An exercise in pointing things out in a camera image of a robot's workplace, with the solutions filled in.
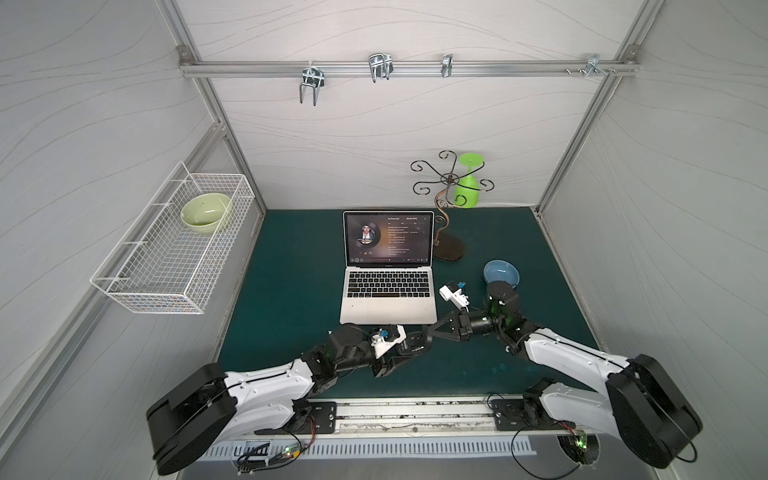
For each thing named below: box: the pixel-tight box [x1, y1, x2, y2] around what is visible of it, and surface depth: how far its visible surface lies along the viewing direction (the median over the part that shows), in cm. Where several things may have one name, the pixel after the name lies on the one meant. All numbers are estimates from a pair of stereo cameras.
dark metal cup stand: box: [410, 150, 494, 262], surface depth 91 cm
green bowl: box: [180, 193, 231, 233], surface depth 73 cm
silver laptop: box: [340, 210, 437, 325], surface depth 100 cm
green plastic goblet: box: [454, 153, 485, 209], surface depth 92 cm
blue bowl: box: [483, 260, 520, 290], surface depth 100 cm
